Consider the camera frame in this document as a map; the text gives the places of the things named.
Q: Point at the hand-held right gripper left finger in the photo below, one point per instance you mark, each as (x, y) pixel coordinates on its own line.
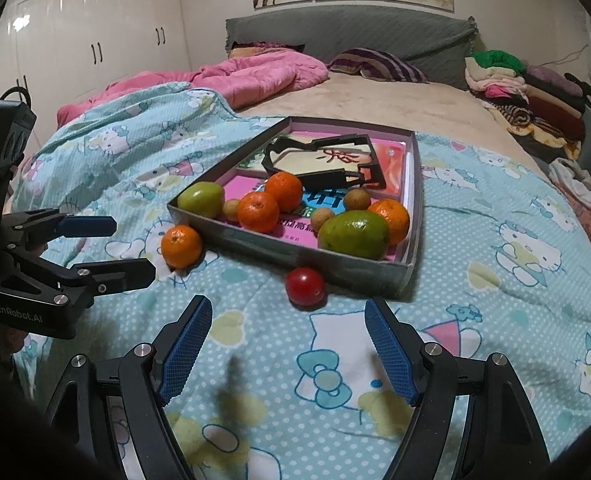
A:
(185, 355)

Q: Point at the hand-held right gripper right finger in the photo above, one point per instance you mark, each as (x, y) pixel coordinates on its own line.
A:
(390, 355)

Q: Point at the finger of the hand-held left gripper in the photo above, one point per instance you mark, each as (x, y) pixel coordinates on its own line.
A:
(125, 274)
(87, 225)

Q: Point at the orange mandarin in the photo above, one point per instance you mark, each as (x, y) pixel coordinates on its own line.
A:
(181, 246)
(259, 211)
(284, 191)
(390, 220)

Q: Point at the red tomato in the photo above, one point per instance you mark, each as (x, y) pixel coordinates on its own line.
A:
(304, 287)

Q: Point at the small kiwi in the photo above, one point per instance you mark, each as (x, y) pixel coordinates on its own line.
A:
(231, 208)

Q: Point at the large green mango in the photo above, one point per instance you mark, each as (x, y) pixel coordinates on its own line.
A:
(354, 234)

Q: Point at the grey cardboard box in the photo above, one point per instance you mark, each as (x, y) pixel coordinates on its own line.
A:
(275, 249)

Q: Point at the brown kiwi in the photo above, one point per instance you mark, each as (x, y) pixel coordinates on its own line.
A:
(321, 219)

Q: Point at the small green mango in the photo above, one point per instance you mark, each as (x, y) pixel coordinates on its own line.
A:
(201, 199)

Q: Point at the teal cartoon cat blanket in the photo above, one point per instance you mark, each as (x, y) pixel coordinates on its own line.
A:
(475, 260)

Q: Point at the pink book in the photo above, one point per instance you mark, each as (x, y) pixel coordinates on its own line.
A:
(240, 185)

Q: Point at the brown kiwi fruit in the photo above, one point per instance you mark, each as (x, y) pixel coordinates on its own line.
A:
(358, 200)

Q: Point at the white wardrobe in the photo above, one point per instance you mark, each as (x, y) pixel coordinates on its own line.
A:
(100, 20)

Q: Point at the pink quilt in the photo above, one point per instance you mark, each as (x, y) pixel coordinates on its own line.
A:
(255, 77)

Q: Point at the beige bed sheet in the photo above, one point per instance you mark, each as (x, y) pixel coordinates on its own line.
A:
(450, 110)

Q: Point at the white crumpled cloth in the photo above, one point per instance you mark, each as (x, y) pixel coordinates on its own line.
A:
(575, 180)

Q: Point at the pile of folded clothes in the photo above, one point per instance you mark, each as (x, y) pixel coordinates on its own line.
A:
(525, 105)

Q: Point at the purple striped pillow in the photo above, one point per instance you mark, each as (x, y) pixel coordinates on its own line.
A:
(375, 65)

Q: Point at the grey bed headboard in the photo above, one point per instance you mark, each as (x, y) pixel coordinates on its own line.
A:
(350, 25)

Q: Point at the black plastic frame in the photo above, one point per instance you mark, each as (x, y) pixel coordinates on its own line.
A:
(325, 177)

